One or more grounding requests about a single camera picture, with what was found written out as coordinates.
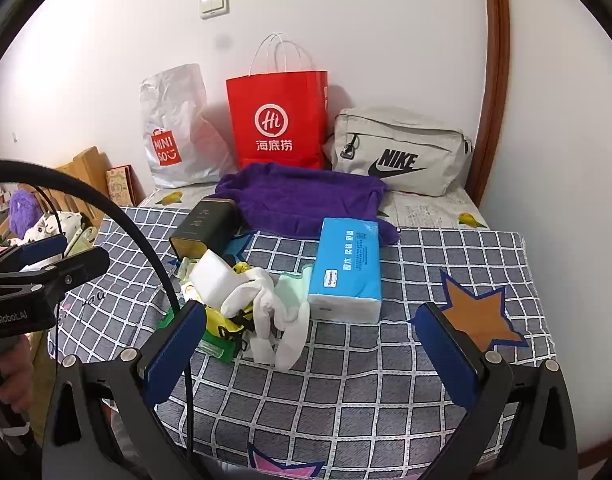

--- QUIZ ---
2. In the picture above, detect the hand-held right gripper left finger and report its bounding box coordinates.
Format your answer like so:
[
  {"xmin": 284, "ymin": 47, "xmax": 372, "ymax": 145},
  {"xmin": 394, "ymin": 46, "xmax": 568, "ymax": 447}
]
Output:
[{"xmin": 42, "ymin": 301, "xmax": 208, "ymax": 480}]

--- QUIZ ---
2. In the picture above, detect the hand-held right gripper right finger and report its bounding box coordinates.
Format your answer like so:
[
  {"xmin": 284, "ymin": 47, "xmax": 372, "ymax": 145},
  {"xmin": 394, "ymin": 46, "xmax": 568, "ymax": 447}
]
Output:
[{"xmin": 413, "ymin": 302, "xmax": 579, "ymax": 480}]

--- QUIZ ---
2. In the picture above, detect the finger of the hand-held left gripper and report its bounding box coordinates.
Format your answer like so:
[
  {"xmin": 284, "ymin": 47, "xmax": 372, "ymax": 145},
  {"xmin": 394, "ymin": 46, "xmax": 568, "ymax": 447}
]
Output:
[
  {"xmin": 0, "ymin": 234, "xmax": 67, "ymax": 273},
  {"xmin": 16, "ymin": 246, "xmax": 110, "ymax": 291}
]

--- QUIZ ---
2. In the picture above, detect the green wet wipe packet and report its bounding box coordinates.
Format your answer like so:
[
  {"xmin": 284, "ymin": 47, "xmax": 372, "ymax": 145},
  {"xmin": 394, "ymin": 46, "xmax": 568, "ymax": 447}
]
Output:
[{"xmin": 158, "ymin": 310, "xmax": 237, "ymax": 364}]

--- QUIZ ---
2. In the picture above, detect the yellow mesh pouch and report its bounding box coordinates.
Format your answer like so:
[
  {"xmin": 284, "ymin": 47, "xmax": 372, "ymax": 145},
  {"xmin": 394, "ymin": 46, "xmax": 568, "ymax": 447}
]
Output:
[{"xmin": 205, "ymin": 260, "xmax": 253, "ymax": 347}]

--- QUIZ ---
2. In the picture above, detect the white sponge block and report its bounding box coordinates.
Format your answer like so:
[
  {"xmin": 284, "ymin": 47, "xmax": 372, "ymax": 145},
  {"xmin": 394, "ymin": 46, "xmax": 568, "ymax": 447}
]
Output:
[{"xmin": 191, "ymin": 251, "xmax": 241, "ymax": 307}]

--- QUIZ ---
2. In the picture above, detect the mint green cloth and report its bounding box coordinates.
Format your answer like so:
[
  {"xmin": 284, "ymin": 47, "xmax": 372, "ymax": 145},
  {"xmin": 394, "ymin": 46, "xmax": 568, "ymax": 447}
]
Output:
[{"xmin": 278, "ymin": 265, "xmax": 315, "ymax": 311}]

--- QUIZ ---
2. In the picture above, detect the person's left hand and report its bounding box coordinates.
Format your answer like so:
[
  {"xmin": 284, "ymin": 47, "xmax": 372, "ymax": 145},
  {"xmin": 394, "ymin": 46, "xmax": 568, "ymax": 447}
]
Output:
[{"xmin": 0, "ymin": 334, "xmax": 37, "ymax": 433}]

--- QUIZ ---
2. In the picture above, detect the white spotted cloth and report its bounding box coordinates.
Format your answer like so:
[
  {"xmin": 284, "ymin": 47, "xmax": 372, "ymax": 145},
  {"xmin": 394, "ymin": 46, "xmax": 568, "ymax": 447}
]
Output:
[{"xmin": 24, "ymin": 210, "xmax": 99, "ymax": 257}]

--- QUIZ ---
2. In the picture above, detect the purple plush toy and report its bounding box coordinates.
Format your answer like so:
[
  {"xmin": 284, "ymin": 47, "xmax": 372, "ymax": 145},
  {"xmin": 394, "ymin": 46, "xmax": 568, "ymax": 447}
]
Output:
[{"xmin": 8, "ymin": 190, "xmax": 45, "ymax": 237}]

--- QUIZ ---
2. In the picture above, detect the patterned book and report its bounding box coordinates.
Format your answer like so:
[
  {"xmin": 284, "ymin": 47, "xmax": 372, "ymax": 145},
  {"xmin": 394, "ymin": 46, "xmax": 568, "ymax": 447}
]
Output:
[{"xmin": 106, "ymin": 164, "xmax": 136, "ymax": 207}]

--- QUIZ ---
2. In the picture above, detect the wooden chair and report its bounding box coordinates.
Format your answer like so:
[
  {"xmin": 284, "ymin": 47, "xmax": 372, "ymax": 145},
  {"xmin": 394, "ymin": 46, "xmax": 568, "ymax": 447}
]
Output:
[{"xmin": 56, "ymin": 146, "xmax": 111, "ymax": 221}]

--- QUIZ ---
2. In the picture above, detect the grey checkered blanket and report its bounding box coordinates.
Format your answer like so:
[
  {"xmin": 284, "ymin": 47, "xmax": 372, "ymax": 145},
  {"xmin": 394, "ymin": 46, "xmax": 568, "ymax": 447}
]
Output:
[{"xmin": 48, "ymin": 205, "xmax": 557, "ymax": 480}]

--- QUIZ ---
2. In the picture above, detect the dark green tin box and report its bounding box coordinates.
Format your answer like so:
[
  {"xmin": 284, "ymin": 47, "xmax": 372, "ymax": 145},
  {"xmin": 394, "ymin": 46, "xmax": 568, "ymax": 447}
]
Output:
[{"xmin": 169, "ymin": 199, "xmax": 239, "ymax": 261}]

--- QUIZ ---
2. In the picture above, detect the blue tissue pack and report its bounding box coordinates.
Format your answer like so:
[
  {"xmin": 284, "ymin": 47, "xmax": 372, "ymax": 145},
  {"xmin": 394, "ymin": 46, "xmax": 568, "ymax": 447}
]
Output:
[{"xmin": 307, "ymin": 217, "xmax": 383, "ymax": 324}]

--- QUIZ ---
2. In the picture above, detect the white plastic shopping bag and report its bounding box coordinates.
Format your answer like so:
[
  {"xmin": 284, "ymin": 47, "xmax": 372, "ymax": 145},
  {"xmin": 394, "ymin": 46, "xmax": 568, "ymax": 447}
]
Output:
[{"xmin": 140, "ymin": 63, "xmax": 237, "ymax": 189}]

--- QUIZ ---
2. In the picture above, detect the purple towel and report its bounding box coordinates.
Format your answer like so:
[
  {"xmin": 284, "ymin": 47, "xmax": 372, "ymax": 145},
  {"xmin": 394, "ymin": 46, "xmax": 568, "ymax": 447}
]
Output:
[{"xmin": 206, "ymin": 162, "xmax": 401, "ymax": 246}]

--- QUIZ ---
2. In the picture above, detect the beige sling bag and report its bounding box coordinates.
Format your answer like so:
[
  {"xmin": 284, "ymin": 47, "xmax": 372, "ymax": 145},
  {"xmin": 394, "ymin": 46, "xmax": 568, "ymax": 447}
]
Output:
[{"xmin": 323, "ymin": 106, "xmax": 476, "ymax": 197}]

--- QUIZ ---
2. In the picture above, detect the red paper bag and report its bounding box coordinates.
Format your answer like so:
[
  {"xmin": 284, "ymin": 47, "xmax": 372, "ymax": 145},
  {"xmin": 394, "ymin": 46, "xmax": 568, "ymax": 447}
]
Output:
[{"xmin": 226, "ymin": 33, "xmax": 329, "ymax": 171}]

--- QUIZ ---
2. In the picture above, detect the brown wooden frame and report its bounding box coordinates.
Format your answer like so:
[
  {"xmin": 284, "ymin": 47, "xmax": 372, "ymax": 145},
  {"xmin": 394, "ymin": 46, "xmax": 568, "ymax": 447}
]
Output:
[{"xmin": 468, "ymin": 0, "xmax": 511, "ymax": 208}]

